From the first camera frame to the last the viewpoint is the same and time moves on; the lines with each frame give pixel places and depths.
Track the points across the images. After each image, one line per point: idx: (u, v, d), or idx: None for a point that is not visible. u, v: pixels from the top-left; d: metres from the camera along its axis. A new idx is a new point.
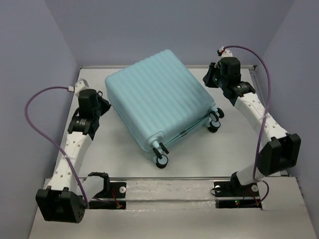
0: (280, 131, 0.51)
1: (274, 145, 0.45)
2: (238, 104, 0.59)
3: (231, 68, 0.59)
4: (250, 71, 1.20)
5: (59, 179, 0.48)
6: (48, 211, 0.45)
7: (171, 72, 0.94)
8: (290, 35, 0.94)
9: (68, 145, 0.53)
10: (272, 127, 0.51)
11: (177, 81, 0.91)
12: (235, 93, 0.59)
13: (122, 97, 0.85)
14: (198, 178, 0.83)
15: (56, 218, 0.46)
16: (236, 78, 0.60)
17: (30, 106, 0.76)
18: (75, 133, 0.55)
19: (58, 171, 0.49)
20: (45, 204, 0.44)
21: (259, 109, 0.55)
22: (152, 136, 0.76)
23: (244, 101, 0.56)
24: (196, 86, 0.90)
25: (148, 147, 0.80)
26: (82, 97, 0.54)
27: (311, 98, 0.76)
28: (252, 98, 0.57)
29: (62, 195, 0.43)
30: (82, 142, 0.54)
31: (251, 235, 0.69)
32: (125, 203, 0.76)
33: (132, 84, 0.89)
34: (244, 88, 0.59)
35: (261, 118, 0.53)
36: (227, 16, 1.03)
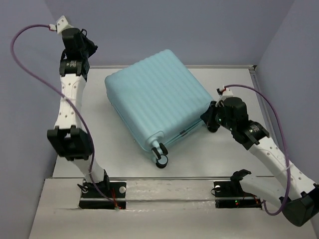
0: (307, 182, 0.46)
1: (305, 202, 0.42)
2: (252, 152, 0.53)
3: (239, 112, 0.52)
4: (250, 70, 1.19)
5: (64, 118, 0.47)
6: (62, 148, 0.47)
7: (170, 73, 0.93)
8: (290, 34, 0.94)
9: (65, 87, 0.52)
10: (298, 179, 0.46)
11: (177, 81, 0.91)
12: (247, 138, 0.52)
13: (122, 97, 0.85)
14: (193, 178, 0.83)
15: (71, 153, 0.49)
16: (244, 121, 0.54)
17: (30, 106, 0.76)
18: (68, 74, 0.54)
19: (61, 112, 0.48)
20: (57, 142, 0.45)
21: (279, 158, 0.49)
22: (152, 136, 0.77)
23: (261, 149, 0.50)
24: (196, 87, 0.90)
25: (148, 147, 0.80)
26: (67, 38, 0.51)
27: (310, 98, 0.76)
28: (269, 144, 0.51)
29: (72, 131, 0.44)
30: (78, 81, 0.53)
31: (251, 235, 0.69)
32: (125, 203, 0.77)
33: (132, 84, 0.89)
34: (257, 131, 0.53)
35: (285, 170, 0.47)
36: (227, 15, 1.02)
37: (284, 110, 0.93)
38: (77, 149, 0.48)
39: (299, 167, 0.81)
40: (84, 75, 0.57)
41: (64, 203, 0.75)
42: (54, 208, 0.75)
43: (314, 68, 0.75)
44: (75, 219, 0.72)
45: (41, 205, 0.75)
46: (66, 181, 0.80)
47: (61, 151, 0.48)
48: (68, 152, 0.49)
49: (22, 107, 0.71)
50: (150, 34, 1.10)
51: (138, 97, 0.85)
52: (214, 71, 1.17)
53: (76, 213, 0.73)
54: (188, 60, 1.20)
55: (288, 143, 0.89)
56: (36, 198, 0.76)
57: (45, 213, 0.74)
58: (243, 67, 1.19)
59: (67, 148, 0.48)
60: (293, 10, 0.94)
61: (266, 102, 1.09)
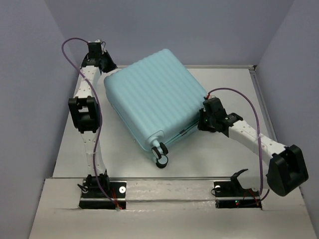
0: (278, 146, 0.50)
1: (279, 162, 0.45)
2: (231, 135, 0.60)
3: (215, 105, 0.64)
4: (250, 71, 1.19)
5: (82, 91, 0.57)
6: (77, 117, 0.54)
7: (169, 72, 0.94)
8: (290, 34, 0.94)
9: (84, 73, 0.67)
10: (269, 145, 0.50)
11: (175, 81, 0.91)
12: (226, 125, 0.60)
13: (121, 97, 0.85)
14: (192, 179, 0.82)
15: (82, 124, 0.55)
16: (222, 113, 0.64)
17: (30, 106, 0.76)
18: (87, 65, 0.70)
19: (81, 87, 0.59)
20: (75, 110, 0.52)
21: (251, 132, 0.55)
22: (152, 135, 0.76)
23: (235, 129, 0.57)
24: (194, 86, 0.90)
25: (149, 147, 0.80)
26: (93, 44, 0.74)
27: (310, 98, 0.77)
28: (242, 124, 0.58)
29: (88, 99, 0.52)
30: (95, 71, 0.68)
31: (252, 235, 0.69)
32: (125, 203, 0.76)
33: (131, 84, 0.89)
34: (233, 118, 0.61)
35: (256, 139, 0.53)
36: (226, 15, 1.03)
37: (283, 110, 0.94)
38: (89, 120, 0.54)
39: None
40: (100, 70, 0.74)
41: (65, 203, 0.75)
42: (54, 208, 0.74)
43: (313, 68, 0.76)
44: (75, 219, 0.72)
45: (41, 205, 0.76)
46: (67, 181, 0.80)
47: (75, 121, 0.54)
48: (80, 123, 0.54)
49: (23, 108, 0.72)
50: (150, 35, 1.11)
51: (138, 97, 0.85)
52: (213, 72, 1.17)
53: (76, 213, 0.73)
54: (188, 61, 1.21)
55: (288, 143, 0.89)
56: (36, 198, 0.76)
57: (45, 214, 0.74)
58: (243, 68, 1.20)
59: (80, 118, 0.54)
60: (293, 10, 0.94)
61: (266, 102, 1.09)
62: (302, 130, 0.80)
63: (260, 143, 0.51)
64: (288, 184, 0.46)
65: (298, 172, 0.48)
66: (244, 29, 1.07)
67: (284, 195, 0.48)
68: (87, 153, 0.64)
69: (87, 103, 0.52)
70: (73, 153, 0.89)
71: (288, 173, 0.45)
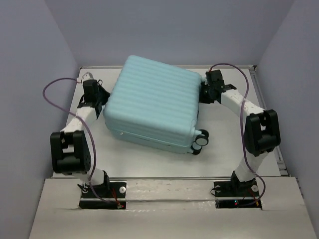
0: (257, 109, 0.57)
1: (252, 118, 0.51)
2: (223, 100, 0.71)
3: (214, 75, 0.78)
4: (250, 71, 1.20)
5: (70, 126, 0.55)
6: (58, 157, 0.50)
7: (151, 72, 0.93)
8: (289, 35, 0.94)
9: (78, 112, 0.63)
10: (250, 107, 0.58)
11: (166, 73, 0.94)
12: (219, 91, 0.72)
13: (136, 115, 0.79)
14: (197, 178, 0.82)
15: (63, 167, 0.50)
16: (220, 82, 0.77)
17: (30, 106, 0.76)
18: (83, 106, 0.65)
19: (70, 122, 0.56)
20: (58, 146, 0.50)
21: (239, 97, 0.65)
22: (191, 127, 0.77)
23: (227, 94, 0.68)
24: (187, 70, 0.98)
25: (186, 142, 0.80)
26: (88, 85, 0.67)
27: (310, 99, 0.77)
28: (234, 92, 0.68)
29: (75, 134, 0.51)
30: (90, 110, 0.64)
31: (251, 235, 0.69)
32: (125, 203, 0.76)
33: (131, 99, 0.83)
34: (227, 87, 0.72)
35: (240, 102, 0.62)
36: (226, 15, 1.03)
37: (283, 110, 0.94)
38: (72, 162, 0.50)
39: (299, 167, 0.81)
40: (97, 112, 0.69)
41: (65, 203, 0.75)
42: (54, 208, 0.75)
43: (313, 68, 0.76)
44: (76, 219, 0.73)
45: (41, 205, 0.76)
46: (67, 181, 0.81)
47: (56, 163, 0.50)
48: (62, 166, 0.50)
49: (23, 108, 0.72)
50: (150, 35, 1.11)
51: (152, 104, 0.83)
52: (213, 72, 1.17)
53: (76, 213, 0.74)
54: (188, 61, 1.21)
55: (288, 143, 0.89)
56: (36, 198, 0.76)
57: (45, 213, 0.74)
58: (242, 68, 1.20)
59: (62, 159, 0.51)
60: (293, 11, 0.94)
61: (266, 102, 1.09)
62: (302, 130, 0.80)
63: (243, 105, 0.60)
64: (259, 142, 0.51)
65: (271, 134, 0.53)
66: (243, 29, 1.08)
67: (255, 154, 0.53)
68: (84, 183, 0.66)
69: (74, 137, 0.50)
70: None
71: (259, 131, 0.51)
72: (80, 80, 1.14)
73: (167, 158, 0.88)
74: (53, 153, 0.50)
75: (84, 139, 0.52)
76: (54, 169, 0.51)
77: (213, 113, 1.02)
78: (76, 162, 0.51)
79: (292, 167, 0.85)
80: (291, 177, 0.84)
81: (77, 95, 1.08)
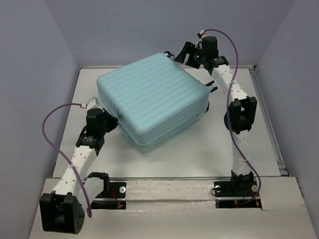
0: (241, 94, 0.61)
1: (235, 104, 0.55)
2: (213, 73, 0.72)
3: (209, 45, 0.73)
4: (250, 70, 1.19)
5: (63, 184, 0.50)
6: (49, 219, 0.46)
7: (135, 75, 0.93)
8: (289, 34, 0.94)
9: (75, 158, 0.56)
10: (237, 91, 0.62)
11: (142, 69, 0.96)
12: (212, 63, 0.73)
13: (167, 110, 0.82)
14: (197, 178, 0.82)
15: (55, 227, 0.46)
16: (213, 54, 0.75)
17: (30, 106, 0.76)
18: (83, 145, 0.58)
19: (63, 179, 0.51)
20: (47, 209, 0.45)
21: (228, 77, 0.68)
22: (206, 87, 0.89)
23: (218, 70, 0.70)
24: (151, 56, 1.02)
25: (200, 106, 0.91)
26: (90, 117, 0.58)
27: (310, 98, 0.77)
28: (225, 68, 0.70)
29: (66, 199, 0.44)
30: (88, 154, 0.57)
31: (252, 235, 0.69)
32: (125, 203, 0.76)
33: (146, 106, 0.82)
34: (220, 61, 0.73)
35: (229, 84, 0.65)
36: (226, 15, 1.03)
37: (283, 110, 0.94)
38: (63, 224, 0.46)
39: (299, 168, 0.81)
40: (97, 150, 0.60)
41: None
42: None
43: (313, 68, 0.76)
44: None
45: None
46: None
47: (46, 223, 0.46)
48: (52, 226, 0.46)
49: (23, 108, 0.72)
50: (150, 35, 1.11)
51: (168, 92, 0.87)
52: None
53: None
54: None
55: (288, 143, 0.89)
56: (36, 198, 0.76)
57: None
58: (242, 67, 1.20)
59: (53, 220, 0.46)
60: (293, 11, 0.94)
61: (266, 102, 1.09)
62: (302, 130, 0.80)
63: (231, 88, 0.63)
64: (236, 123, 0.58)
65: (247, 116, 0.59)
66: (243, 29, 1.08)
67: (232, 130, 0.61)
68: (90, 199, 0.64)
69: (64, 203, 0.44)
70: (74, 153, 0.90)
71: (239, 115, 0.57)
72: (80, 80, 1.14)
73: (167, 158, 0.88)
74: (43, 213, 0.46)
75: (76, 202, 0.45)
76: (43, 227, 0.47)
77: (213, 113, 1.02)
78: (66, 225, 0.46)
79: (292, 167, 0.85)
80: (291, 177, 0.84)
81: (77, 95, 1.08)
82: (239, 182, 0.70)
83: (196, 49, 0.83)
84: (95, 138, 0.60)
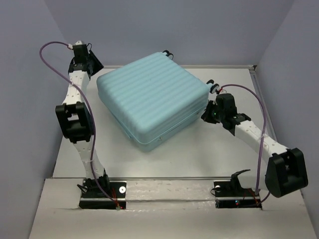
0: (279, 148, 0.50)
1: (277, 161, 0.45)
2: (237, 132, 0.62)
3: (227, 103, 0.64)
4: (250, 71, 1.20)
5: (70, 98, 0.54)
6: (66, 126, 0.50)
7: (136, 75, 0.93)
8: (289, 35, 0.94)
9: (73, 79, 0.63)
10: (271, 145, 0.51)
11: (141, 68, 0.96)
12: (233, 123, 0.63)
13: (169, 108, 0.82)
14: (198, 178, 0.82)
15: (74, 134, 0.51)
16: (233, 111, 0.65)
17: (31, 107, 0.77)
18: (75, 71, 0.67)
19: (69, 93, 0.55)
20: (64, 118, 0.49)
21: (256, 132, 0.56)
22: (206, 86, 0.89)
23: (241, 127, 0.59)
24: (149, 55, 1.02)
25: (200, 105, 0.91)
26: (77, 47, 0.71)
27: (310, 98, 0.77)
28: (248, 124, 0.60)
29: (79, 106, 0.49)
30: (83, 76, 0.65)
31: (252, 235, 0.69)
32: (125, 204, 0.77)
33: (146, 105, 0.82)
34: (241, 117, 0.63)
35: (259, 138, 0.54)
36: (226, 16, 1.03)
37: (283, 110, 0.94)
38: (80, 128, 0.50)
39: None
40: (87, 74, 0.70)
41: (65, 203, 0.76)
42: (54, 208, 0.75)
43: (313, 68, 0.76)
44: (75, 220, 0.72)
45: (41, 205, 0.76)
46: (67, 181, 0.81)
47: (65, 130, 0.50)
48: (71, 133, 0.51)
49: (22, 108, 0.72)
50: (150, 36, 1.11)
51: (169, 91, 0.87)
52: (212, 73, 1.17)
53: (76, 213, 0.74)
54: (188, 62, 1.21)
55: (288, 143, 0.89)
56: (36, 198, 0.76)
57: (45, 213, 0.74)
58: (242, 68, 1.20)
59: (71, 128, 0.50)
60: (292, 11, 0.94)
61: (266, 102, 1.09)
62: (302, 130, 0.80)
63: (262, 143, 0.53)
64: (285, 185, 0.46)
65: (297, 176, 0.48)
66: (243, 30, 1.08)
67: (279, 196, 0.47)
68: (84, 161, 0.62)
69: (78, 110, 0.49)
70: (74, 153, 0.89)
71: (286, 175, 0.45)
72: None
73: (167, 159, 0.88)
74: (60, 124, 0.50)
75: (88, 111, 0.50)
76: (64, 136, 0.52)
77: None
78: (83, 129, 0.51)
79: None
80: None
81: None
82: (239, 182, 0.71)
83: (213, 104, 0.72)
84: (84, 62, 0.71)
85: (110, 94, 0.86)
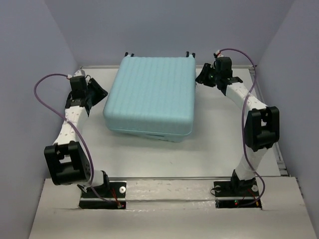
0: (260, 105, 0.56)
1: (254, 114, 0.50)
2: (228, 92, 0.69)
3: (224, 65, 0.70)
4: (250, 71, 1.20)
5: (64, 137, 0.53)
6: (57, 170, 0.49)
7: (131, 88, 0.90)
8: (289, 34, 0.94)
9: (68, 115, 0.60)
10: (253, 103, 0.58)
11: (128, 79, 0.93)
12: (225, 84, 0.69)
13: (186, 94, 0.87)
14: (198, 178, 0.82)
15: (64, 179, 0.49)
16: (228, 74, 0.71)
17: (30, 107, 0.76)
18: (72, 106, 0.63)
19: (62, 131, 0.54)
20: (54, 159, 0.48)
21: (243, 91, 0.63)
22: (192, 61, 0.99)
23: (232, 87, 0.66)
24: (121, 65, 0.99)
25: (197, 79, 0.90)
26: (73, 81, 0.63)
27: (310, 98, 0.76)
28: (239, 84, 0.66)
29: (70, 146, 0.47)
30: (80, 112, 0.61)
31: (251, 235, 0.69)
32: (125, 203, 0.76)
33: (169, 103, 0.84)
34: (234, 80, 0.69)
35: (244, 96, 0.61)
36: (226, 15, 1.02)
37: (283, 110, 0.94)
38: (71, 172, 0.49)
39: (299, 167, 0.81)
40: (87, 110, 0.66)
41: (65, 203, 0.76)
42: (54, 208, 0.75)
43: (313, 68, 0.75)
44: (75, 220, 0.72)
45: (41, 205, 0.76)
46: None
47: (54, 175, 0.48)
48: (61, 177, 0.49)
49: (22, 108, 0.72)
50: (150, 35, 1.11)
51: (170, 81, 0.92)
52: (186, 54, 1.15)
53: (76, 214, 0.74)
54: None
55: (288, 143, 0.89)
56: (36, 198, 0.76)
57: (45, 213, 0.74)
58: (242, 67, 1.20)
59: (61, 172, 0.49)
60: (292, 10, 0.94)
61: (266, 102, 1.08)
62: (302, 130, 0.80)
63: (246, 100, 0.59)
64: (257, 137, 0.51)
65: (270, 131, 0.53)
66: (243, 29, 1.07)
67: (252, 148, 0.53)
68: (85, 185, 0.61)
69: (69, 148, 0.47)
70: None
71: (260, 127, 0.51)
72: None
73: (168, 158, 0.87)
74: (50, 167, 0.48)
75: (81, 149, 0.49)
76: (53, 181, 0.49)
77: (215, 112, 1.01)
78: (75, 172, 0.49)
79: (292, 167, 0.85)
80: (291, 177, 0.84)
81: None
82: (239, 180, 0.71)
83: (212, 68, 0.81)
84: (83, 98, 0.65)
85: (131, 116, 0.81)
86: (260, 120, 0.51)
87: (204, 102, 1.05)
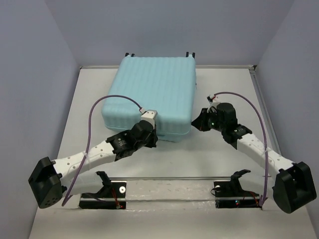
0: (285, 163, 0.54)
1: (285, 179, 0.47)
2: (239, 147, 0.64)
3: (228, 116, 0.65)
4: (250, 71, 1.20)
5: (64, 164, 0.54)
6: (35, 178, 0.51)
7: (130, 87, 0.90)
8: (288, 35, 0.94)
9: (95, 149, 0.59)
10: (276, 160, 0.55)
11: (127, 78, 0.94)
12: (234, 137, 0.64)
13: (185, 93, 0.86)
14: (198, 178, 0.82)
15: (34, 187, 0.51)
16: (233, 124, 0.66)
17: (30, 107, 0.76)
18: (109, 144, 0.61)
19: (70, 159, 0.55)
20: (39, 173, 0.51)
21: (259, 146, 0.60)
22: (191, 59, 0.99)
23: (244, 142, 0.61)
24: (120, 65, 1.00)
25: (197, 124, 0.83)
26: (136, 127, 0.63)
27: (309, 100, 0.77)
28: (250, 138, 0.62)
29: (53, 177, 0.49)
30: (105, 155, 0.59)
31: (252, 235, 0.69)
32: (125, 203, 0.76)
33: (168, 102, 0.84)
34: (242, 131, 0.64)
35: (263, 153, 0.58)
36: (226, 15, 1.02)
37: (283, 110, 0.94)
38: (40, 190, 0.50)
39: None
40: (118, 156, 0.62)
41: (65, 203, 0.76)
42: (54, 208, 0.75)
43: (313, 69, 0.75)
44: (75, 220, 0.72)
45: None
46: None
47: (32, 179, 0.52)
48: (34, 184, 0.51)
49: (22, 108, 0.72)
50: (150, 35, 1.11)
51: (169, 80, 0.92)
52: (186, 54, 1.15)
53: (76, 214, 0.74)
54: None
55: (288, 143, 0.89)
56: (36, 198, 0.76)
57: (45, 214, 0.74)
58: (242, 67, 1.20)
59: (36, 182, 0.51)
60: (292, 11, 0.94)
61: (266, 102, 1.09)
62: (302, 130, 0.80)
63: (268, 158, 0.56)
64: (294, 201, 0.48)
65: (306, 189, 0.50)
66: (243, 29, 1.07)
67: (290, 212, 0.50)
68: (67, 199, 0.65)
69: (49, 180, 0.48)
70: (74, 153, 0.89)
71: (295, 191, 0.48)
72: (79, 80, 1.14)
73: (168, 158, 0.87)
74: (34, 172, 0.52)
75: (55, 188, 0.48)
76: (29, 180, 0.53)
77: None
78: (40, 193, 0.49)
79: None
80: None
81: (77, 95, 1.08)
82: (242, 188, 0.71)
83: (208, 113, 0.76)
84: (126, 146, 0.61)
85: (129, 115, 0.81)
86: (292, 183, 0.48)
87: (204, 102, 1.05)
